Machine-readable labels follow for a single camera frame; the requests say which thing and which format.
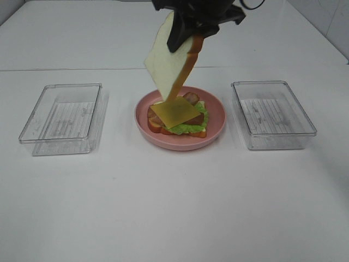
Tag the clear plastic container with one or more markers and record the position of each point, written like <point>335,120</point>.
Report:
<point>66,119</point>
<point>270,115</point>

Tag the bacon strip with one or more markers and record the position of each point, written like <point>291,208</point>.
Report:
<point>154,119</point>
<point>192,98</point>

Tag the clear right plastic container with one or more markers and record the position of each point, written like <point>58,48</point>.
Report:
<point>270,115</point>

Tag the bread slice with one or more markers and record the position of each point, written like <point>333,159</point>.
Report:
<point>169,70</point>
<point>160,129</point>

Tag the clear left plastic container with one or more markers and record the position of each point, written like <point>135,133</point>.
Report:
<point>66,119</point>

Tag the green lettuce leaf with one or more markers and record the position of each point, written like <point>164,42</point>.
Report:
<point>192,128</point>

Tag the pink round plate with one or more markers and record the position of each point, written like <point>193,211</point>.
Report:
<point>215,126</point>

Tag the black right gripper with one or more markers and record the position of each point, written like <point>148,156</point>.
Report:
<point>198,17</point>

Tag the yellow cheese slice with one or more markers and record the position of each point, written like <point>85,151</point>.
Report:
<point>175,112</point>

